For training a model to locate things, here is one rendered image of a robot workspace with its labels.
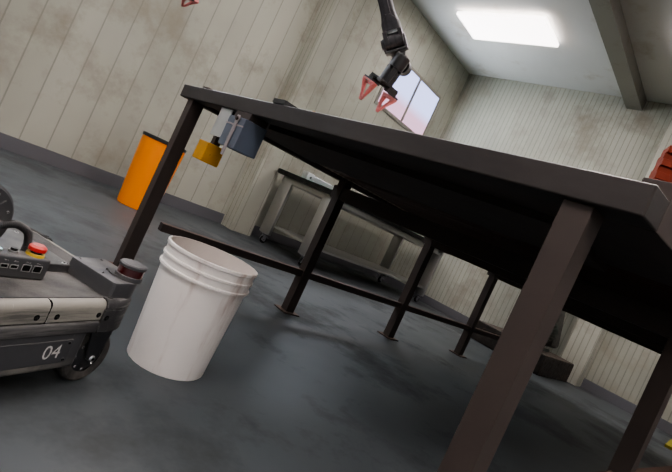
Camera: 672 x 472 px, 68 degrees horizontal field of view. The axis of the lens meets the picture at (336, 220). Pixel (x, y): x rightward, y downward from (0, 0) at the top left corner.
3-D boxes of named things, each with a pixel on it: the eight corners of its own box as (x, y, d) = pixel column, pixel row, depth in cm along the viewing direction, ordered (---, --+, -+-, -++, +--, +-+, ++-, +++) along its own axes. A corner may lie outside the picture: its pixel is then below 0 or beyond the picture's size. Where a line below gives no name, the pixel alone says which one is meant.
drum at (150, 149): (105, 193, 425) (136, 127, 425) (146, 206, 453) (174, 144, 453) (122, 206, 399) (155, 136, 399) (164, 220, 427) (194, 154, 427)
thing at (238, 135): (226, 156, 181) (247, 110, 181) (210, 149, 191) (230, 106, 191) (250, 168, 188) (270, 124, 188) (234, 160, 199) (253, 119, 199)
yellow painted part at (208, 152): (200, 160, 197) (225, 106, 197) (191, 156, 204) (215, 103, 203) (217, 168, 202) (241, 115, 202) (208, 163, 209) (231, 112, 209)
